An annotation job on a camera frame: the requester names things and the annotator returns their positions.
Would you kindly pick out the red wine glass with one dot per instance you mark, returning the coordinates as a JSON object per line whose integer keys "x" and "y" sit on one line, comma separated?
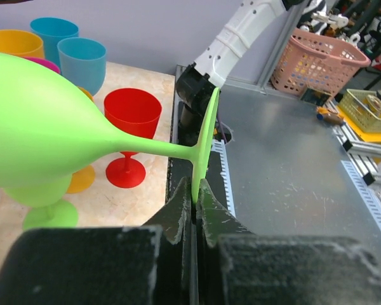
{"x": 136, "y": 112}

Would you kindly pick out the green wine glass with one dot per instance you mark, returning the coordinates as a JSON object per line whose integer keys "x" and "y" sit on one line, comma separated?
{"x": 46, "y": 203}
{"x": 49, "y": 128}

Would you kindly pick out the light blue wine glass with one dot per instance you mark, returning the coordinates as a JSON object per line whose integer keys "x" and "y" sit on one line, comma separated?
{"x": 83, "y": 62}

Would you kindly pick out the small orange blue tool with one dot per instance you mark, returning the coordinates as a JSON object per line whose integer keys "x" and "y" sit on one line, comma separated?
{"x": 329, "y": 116}

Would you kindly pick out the magenta wine glass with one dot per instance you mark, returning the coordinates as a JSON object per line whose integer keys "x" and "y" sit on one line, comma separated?
{"x": 46, "y": 63}

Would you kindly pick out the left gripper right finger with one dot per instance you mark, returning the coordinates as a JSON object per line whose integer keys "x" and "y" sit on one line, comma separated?
{"x": 237, "y": 266}

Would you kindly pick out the yellow plastic basket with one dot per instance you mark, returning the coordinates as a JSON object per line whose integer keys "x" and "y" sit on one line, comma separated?
{"x": 359, "y": 113}

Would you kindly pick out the orange wine glass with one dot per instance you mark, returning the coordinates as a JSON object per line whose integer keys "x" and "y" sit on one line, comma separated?
{"x": 21, "y": 43}
{"x": 82, "y": 180}

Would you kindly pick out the pink plastic basket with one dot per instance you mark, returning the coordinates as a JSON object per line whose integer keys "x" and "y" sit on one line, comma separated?
{"x": 323, "y": 63}

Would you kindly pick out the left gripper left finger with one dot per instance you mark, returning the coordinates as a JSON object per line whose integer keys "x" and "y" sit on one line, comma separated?
{"x": 103, "y": 265}

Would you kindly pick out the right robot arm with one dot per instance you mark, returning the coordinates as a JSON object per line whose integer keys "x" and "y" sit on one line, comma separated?
{"x": 211, "y": 69}

